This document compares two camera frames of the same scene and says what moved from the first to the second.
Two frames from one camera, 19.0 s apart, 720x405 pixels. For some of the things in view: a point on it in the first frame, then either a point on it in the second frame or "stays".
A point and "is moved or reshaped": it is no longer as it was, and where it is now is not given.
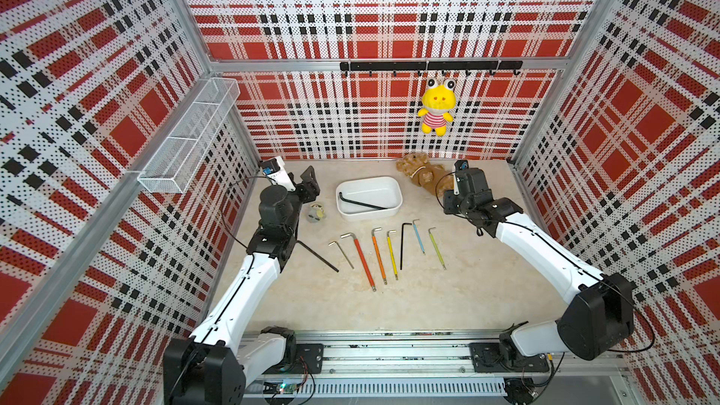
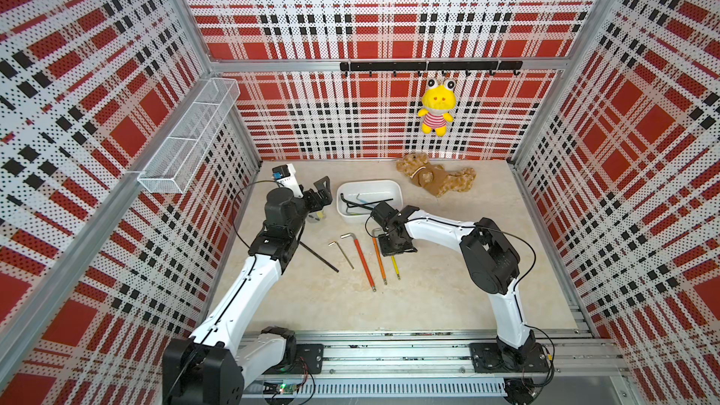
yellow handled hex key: [391, 252] stays
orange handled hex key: [379, 255] stays
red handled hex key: [362, 257] stays
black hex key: [402, 235] is moved or reshaped
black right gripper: [448, 207] -> [385, 251]
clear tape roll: [315, 213] stays
